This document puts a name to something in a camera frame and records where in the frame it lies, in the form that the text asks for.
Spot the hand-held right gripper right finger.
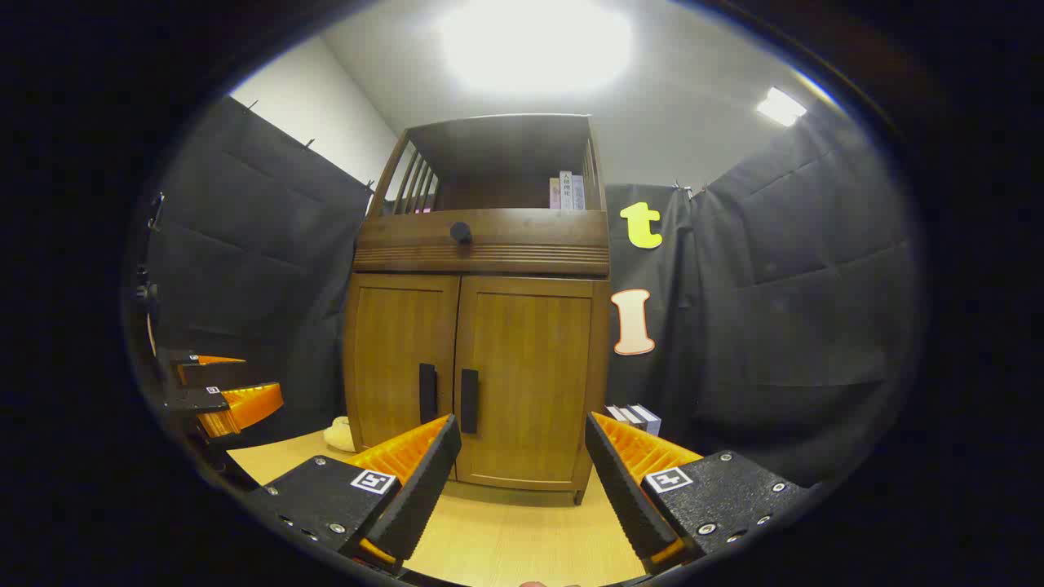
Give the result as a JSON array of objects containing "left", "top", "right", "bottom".
[{"left": 585, "top": 412, "right": 816, "bottom": 574}]

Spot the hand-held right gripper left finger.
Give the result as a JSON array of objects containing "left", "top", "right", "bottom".
[{"left": 245, "top": 413, "right": 462, "bottom": 576}]

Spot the wooden shoe cabinet door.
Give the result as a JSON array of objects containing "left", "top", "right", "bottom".
[
  {"left": 454, "top": 277, "right": 600, "bottom": 492},
  {"left": 352, "top": 275, "right": 459, "bottom": 453}
]

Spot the wooden double-door shoe cabinet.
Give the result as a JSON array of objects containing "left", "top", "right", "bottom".
[{"left": 343, "top": 113, "right": 611, "bottom": 506}]

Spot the small ceiling light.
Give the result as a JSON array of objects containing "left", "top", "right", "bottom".
[{"left": 755, "top": 87, "right": 808, "bottom": 127}]

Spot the large ceiling light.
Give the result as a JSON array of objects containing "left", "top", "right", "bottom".
[{"left": 440, "top": 0, "right": 633, "bottom": 95}]

